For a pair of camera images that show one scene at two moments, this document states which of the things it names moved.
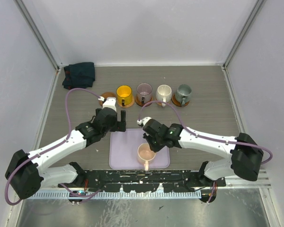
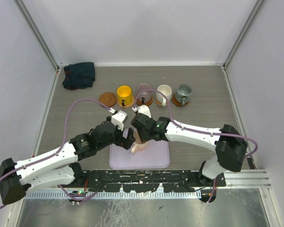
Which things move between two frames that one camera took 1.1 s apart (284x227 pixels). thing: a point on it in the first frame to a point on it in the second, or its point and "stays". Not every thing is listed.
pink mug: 145,154 to 138,145
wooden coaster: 177,103 stays
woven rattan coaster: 133,100 stays
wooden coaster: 105,95 stays
